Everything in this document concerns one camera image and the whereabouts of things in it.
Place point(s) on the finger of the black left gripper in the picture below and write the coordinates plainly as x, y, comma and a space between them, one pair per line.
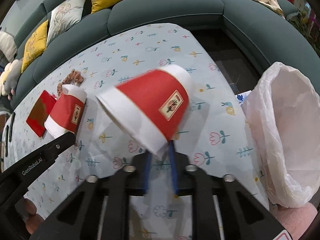
57, 146

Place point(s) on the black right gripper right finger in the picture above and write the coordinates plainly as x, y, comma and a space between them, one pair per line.
221, 207

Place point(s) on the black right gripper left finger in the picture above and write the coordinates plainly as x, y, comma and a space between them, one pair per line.
99, 207

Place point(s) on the red white paper cup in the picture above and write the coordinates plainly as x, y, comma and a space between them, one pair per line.
151, 106
67, 112

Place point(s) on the orange plastic wrapper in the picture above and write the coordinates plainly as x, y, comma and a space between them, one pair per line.
242, 96

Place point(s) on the white trash bag bin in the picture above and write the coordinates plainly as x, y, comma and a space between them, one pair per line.
283, 114

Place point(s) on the red envelope with gold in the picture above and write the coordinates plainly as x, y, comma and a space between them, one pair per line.
40, 112

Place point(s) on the black remote control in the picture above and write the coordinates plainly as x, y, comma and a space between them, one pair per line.
11, 126
6, 140

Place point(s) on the pink round stool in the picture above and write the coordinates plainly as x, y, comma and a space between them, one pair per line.
295, 220

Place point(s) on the brown patterned scrunchie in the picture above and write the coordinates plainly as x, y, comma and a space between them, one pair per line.
73, 78

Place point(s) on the grey plush toy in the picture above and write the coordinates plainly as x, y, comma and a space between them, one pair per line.
12, 80

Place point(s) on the floral light blue tablecloth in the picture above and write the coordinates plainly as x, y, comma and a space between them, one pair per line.
214, 133

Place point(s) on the white flower pillow left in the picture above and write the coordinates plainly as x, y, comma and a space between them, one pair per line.
5, 74

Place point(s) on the yellow embroidered cushion left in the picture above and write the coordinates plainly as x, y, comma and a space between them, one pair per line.
35, 45

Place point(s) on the white embroidered cushion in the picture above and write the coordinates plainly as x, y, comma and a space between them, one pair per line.
64, 16

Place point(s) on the dark green sectional sofa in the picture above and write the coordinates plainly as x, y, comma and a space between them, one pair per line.
264, 36

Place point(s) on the potted plant with flowers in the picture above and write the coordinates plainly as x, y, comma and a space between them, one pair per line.
307, 23

